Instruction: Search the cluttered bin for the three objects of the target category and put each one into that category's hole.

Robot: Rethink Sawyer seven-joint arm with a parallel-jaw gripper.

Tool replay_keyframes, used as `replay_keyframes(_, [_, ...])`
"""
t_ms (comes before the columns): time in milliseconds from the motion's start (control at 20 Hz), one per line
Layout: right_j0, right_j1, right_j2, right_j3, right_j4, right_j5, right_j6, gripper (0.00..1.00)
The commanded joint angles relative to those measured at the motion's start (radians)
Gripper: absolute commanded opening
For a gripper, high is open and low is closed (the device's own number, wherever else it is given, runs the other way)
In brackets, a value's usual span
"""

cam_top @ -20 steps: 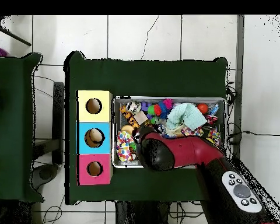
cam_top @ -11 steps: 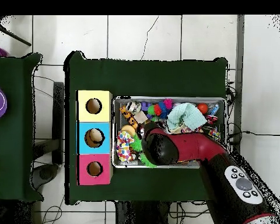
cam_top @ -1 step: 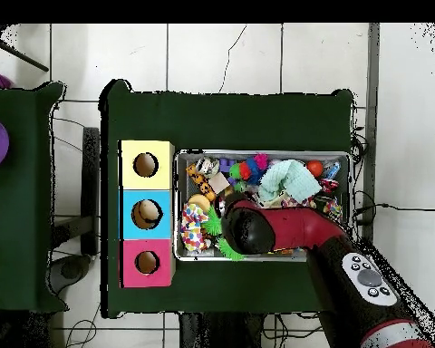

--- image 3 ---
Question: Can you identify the green fuzzy toy with eyes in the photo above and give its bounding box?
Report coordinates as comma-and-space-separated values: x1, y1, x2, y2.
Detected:
217, 237, 247, 262

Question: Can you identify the wooden box with three holes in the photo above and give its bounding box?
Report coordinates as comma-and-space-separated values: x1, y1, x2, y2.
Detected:
118, 140, 178, 290

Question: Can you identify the orange tiger plush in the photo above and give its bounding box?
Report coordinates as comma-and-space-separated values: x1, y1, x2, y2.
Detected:
185, 162, 218, 202

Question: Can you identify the foam burger toy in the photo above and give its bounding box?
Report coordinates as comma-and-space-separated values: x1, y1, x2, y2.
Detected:
187, 193, 212, 213

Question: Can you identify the green fuzzy ball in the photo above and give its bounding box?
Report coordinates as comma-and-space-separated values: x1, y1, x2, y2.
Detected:
201, 205, 224, 236

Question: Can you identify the multicolour fuzzy caterpillar toy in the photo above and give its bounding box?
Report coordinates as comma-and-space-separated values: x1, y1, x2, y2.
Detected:
228, 153, 270, 186

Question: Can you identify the white multicolour dotted cloth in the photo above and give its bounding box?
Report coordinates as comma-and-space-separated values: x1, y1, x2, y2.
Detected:
179, 202, 210, 253

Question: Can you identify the dark green tablecloth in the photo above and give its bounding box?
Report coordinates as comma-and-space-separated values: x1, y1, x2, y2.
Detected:
99, 78, 356, 320
0, 81, 69, 314

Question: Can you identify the mint green cloth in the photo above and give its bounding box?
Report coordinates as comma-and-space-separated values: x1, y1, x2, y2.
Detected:
256, 159, 323, 203

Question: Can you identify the orange ball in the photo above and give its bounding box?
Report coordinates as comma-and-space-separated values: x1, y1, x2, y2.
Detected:
305, 159, 324, 179

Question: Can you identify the grey rounded floor object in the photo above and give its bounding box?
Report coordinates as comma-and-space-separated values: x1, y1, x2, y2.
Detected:
49, 253, 92, 295

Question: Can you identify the black tripod leg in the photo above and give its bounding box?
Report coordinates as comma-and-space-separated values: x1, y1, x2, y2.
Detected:
0, 35, 50, 73

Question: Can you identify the silver wire mesh bin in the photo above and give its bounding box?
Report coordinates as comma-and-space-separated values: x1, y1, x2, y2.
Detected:
172, 148, 353, 264

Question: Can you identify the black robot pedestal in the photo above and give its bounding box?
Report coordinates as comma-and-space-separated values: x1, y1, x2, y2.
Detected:
179, 312, 266, 348

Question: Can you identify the black cable with plug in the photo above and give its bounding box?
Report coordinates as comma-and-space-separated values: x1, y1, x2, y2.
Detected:
353, 189, 435, 226

